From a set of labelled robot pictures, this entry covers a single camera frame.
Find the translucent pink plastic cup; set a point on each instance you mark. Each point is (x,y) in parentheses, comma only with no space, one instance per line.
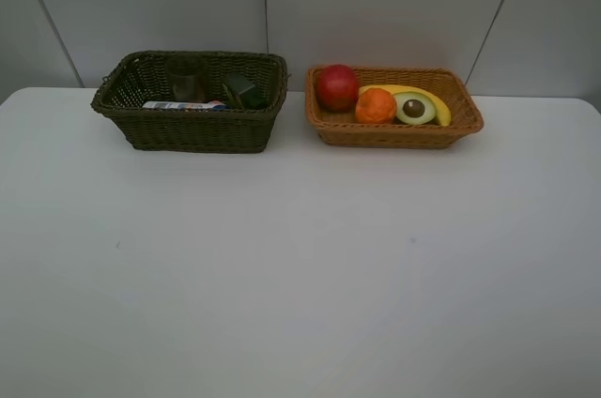
(187,77)

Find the orange wicker basket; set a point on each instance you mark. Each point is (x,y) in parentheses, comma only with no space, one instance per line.
(341,129)

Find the red apple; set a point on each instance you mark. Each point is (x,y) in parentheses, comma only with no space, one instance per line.
(337,88)

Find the orange mandarin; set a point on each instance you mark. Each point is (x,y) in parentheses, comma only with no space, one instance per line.
(375,106)

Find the white blue shampoo bottle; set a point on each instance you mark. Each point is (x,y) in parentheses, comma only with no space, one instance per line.
(185,106)

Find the dark green bottle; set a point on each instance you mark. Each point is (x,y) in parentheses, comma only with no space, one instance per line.
(243,94)

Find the halved avocado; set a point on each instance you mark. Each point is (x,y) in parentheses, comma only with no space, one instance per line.
(414,108)

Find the yellow banana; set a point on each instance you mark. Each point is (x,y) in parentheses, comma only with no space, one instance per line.
(443,117)

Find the dark brown wicker basket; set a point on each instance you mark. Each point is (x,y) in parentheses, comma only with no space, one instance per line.
(141,77)

